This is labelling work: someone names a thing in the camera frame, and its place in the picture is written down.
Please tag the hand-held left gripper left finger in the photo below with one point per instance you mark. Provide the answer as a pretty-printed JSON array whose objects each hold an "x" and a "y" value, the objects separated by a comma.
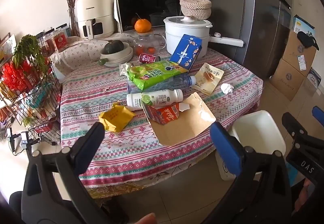
[{"x": 88, "y": 143}]

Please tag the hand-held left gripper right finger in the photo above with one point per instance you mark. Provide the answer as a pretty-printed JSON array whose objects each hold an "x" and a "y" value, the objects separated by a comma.
[{"x": 225, "y": 143}]

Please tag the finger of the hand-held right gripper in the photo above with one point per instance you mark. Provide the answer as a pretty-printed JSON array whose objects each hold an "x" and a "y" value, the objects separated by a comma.
[
  {"x": 293, "y": 124},
  {"x": 318, "y": 112}
]

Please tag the white plastic trash bin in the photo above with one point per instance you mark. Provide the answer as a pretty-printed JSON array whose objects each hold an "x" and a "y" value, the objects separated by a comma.
[{"x": 258, "y": 133}]

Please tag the yellow paper wrapper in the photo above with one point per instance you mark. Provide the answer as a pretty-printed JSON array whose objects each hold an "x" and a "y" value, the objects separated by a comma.
[{"x": 116, "y": 117}]

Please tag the brown cardboard piece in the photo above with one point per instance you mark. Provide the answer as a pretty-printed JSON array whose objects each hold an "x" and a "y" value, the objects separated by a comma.
[{"x": 182, "y": 128}]

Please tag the small white tissue ball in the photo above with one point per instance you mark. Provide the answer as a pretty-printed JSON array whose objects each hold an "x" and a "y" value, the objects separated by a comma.
[{"x": 227, "y": 88}]

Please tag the beige snack packet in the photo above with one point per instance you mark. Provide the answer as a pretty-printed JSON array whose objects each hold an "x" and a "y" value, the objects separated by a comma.
[{"x": 207, "y": 77}]

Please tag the red milk carton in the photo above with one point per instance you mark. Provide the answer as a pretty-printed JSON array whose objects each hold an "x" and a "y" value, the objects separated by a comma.
[{"x": 162, "y": 115}]

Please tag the clear plastic water bottle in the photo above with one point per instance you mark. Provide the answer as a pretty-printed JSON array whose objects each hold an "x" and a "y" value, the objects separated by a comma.
[{"x": 182, "y": 81}]

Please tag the white drink bottle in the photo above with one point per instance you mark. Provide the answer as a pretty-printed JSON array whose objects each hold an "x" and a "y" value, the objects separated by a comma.
[{"x": 162, "y": 96}]

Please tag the large white tissue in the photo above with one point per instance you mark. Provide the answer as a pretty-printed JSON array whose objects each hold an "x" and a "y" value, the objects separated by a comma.
[{"x": 124, "y": 68}]

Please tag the green snack bag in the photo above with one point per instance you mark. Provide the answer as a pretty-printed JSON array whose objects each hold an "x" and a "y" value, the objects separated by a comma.
[{"x": 151, "y": 74}]

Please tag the blue drink carton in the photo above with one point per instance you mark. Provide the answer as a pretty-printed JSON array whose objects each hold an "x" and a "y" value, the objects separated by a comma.
[{"x": 184, "y": 49}]

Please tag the red drink can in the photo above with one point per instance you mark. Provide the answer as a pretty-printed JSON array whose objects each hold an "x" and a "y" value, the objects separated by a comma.
[{"x": 148, "y": 57}]

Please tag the person's right hand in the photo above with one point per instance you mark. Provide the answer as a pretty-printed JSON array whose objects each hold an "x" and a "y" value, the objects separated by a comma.
[{"x": 307, "y": 191}]

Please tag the person's left hand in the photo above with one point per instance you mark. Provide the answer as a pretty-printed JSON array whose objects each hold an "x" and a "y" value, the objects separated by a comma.
[{"x": 146, "y": 219}]

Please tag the small printed box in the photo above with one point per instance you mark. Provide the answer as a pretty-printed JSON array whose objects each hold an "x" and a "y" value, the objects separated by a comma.
[{"x": 315, "y": 78}]

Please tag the striped patterned tablecloth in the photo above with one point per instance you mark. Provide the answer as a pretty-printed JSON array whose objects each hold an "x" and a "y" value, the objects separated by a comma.
[{"x": 126, "y": 153}]

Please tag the plain cardboard box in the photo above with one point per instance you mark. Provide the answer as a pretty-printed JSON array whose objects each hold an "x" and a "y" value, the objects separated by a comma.
[{"x": 286, "y": 79}]

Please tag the cardboard box with label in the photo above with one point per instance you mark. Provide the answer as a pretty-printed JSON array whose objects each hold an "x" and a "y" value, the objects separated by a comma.
[{"x": 296, "y": 52}]

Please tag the white power adapter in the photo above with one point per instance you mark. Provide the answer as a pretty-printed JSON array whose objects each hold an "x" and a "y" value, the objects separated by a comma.
[{"x": 24, "y": 136}]

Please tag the blue and white box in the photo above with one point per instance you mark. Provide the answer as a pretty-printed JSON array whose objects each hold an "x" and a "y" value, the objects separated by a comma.
[{"x": 298, "y": 24}]

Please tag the white ceramic bowl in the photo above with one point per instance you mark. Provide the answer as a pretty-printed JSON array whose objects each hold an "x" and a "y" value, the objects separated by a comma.
[{"x": 121, "y": 58}]

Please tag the green pumpkin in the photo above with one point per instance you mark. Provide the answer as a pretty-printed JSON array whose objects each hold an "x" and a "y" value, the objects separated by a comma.
[{"x": 114, "y": 47}]

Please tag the grey refrigerator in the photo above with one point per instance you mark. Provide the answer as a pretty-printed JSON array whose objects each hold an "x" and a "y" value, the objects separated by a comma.
[{"x": 253, "y": 24}]

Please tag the red packaged boxes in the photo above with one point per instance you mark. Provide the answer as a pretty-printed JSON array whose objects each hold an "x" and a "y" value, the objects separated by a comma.
[{"x": 57, "y": 39}]

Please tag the green leafy plant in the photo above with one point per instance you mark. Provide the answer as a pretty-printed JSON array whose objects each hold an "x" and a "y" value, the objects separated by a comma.
[{"x": 27, "y": 49}]

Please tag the glass jar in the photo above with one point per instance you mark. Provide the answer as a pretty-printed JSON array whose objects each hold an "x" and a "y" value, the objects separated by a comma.
[{"x": 146, "y": 42}]

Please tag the white electric pot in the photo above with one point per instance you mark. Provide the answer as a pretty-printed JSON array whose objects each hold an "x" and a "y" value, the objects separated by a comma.
[{"x": 177, "y": 34}]

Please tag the orange tangerine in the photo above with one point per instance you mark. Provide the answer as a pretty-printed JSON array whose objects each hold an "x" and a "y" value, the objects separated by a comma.
[{"x": 142, "y": 26}]

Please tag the white air fryer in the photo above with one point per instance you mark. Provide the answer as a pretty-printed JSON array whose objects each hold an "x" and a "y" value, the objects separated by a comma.
[{"x": 96, "y": 9}]

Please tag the white microwave oven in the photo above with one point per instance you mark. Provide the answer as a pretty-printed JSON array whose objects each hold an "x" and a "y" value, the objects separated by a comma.
[{"x": 151, "y": 4}]

